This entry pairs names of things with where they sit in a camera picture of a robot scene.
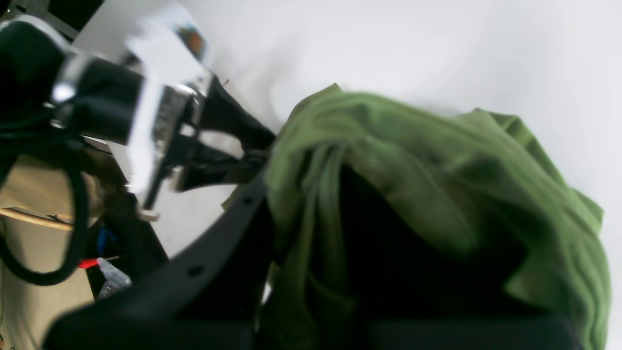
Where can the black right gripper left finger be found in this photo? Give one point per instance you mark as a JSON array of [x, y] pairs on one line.
[[205, 298]]

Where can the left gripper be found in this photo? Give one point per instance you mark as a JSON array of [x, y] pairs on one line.
[[145, 102]]

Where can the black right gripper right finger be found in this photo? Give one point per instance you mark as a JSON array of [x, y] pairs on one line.
[[524, 331]]

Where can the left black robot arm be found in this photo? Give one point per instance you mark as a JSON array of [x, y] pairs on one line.
[[32, 53]]

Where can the olive green T-shirt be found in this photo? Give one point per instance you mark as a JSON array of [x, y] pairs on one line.
[[394, 211]]

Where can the clear plastic bag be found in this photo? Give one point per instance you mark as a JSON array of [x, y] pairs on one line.
[[115, 279]]

